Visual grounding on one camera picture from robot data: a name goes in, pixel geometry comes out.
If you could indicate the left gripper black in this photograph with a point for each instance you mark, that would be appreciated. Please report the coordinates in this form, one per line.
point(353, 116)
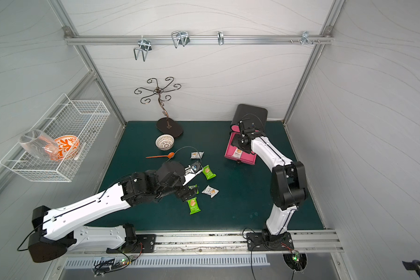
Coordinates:
point(186, 192)

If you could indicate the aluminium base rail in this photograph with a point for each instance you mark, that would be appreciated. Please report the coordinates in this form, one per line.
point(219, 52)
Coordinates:
point(203, 241)

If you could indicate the white vented cable duct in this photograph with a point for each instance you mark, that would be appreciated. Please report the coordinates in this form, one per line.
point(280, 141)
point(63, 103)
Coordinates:
point(170, 261)

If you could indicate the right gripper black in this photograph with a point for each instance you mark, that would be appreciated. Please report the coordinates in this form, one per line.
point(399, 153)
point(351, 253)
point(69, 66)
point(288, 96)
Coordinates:
point(240, 142)

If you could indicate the orange patterned bowl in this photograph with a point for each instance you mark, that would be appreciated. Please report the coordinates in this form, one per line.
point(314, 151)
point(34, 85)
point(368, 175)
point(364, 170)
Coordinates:
point(68, 147)

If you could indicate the orange spoon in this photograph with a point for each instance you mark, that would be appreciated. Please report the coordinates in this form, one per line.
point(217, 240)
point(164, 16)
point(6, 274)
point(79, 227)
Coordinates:
point(169, 156)

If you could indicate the metal hook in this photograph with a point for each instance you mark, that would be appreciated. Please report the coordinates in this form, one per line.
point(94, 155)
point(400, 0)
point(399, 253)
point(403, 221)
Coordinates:
point(180, 38)
point(141, 52)
point(220, 37)
point(305, 40)

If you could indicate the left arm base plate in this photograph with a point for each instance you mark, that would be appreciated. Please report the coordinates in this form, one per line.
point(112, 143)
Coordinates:
point(143, 243)

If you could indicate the green cookie pack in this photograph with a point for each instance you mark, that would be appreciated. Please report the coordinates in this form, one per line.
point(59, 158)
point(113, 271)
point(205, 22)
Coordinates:
point(208, 173)
point(193, 206)

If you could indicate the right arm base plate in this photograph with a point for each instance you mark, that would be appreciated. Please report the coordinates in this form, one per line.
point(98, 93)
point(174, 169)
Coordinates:
point(262, 242)

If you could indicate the green cookie pack barcode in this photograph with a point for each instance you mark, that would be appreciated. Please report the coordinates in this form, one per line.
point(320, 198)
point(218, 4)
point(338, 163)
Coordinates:
point(195, 187)

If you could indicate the white cookie pack top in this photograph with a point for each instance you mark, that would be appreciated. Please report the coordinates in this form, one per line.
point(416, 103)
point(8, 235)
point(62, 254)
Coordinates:
point(197, 155)

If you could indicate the clear glass cup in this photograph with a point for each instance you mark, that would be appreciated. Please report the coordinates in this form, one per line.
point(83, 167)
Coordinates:
point(39, 145)

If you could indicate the brown metal hook stand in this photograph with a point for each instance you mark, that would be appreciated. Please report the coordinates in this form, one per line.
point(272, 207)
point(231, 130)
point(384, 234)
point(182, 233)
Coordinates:
point(165, 125)

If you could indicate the white patterned small bowl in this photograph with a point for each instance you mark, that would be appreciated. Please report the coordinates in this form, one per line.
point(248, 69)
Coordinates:
point(165, 142)

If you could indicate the aluminium top rail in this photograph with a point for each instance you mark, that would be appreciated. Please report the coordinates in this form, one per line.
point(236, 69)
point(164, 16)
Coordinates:
point(195, 40)

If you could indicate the black pink drawer cabinet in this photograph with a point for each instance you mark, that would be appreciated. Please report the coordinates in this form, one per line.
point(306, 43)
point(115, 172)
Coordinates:
point(256, 115)

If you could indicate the white wire basket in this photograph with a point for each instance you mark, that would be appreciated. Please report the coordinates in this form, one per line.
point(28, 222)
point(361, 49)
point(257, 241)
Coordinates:
point(81, 118)

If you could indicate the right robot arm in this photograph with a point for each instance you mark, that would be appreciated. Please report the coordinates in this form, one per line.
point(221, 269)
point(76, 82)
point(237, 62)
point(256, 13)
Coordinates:
point(288, 179)

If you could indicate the green cookie pack bottom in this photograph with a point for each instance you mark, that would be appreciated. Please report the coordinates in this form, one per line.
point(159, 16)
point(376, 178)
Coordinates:
point(193, 206)

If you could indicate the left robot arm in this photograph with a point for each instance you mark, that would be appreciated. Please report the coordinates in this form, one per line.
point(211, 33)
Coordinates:
point(66, 229)

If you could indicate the white cookie pack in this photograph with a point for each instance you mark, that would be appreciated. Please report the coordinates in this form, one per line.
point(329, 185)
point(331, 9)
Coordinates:
point(197, 155)
point(237, 153)
point(210, 191)

